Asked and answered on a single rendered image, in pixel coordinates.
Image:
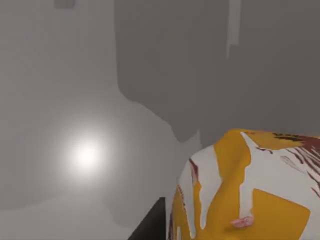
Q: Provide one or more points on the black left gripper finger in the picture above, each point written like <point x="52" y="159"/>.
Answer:
<point x="153" y="223"/>

